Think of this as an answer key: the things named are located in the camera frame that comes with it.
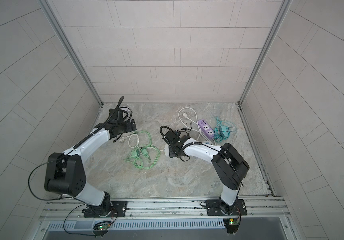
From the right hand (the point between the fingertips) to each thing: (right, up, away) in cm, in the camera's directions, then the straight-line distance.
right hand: (175, 153), depth 89 cm
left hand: (-26, +18, +2) cm, 32 cm away
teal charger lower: (+32, +10, +7) cm, 34 cm away
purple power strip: (+21, +14, +10) cm, 27 cm away
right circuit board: (+27, -28, -21) cm, 44 cm away
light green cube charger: (-24, 0, -1) cm, 24 cm away
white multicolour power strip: (-5, +2, 0) cm, 5 cm away
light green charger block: (-17, +1, -1) cm, 17 cm away
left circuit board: (-31, -25, -25) cm, 47 cm away
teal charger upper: (+32, +13, +10) cm, 36 cm away
